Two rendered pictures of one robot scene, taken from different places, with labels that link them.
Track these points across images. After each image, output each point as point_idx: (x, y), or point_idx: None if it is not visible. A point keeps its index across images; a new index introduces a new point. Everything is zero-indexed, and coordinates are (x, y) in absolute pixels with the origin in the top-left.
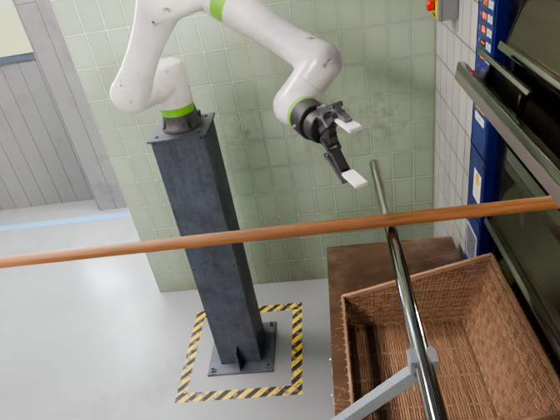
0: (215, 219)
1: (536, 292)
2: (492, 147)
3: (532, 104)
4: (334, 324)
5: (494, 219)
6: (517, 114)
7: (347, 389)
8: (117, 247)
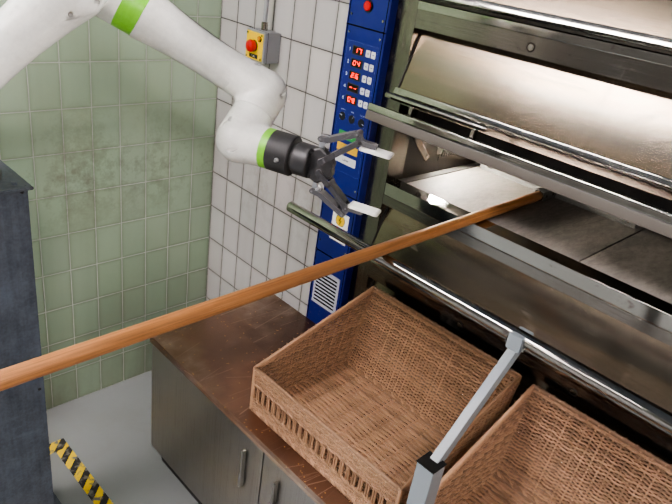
0: (22, 319)
1: None
2: (364, 186)
3: None
4: (235, 410)
5: None
6: None
7: (303, 463)
8: (129, 332)
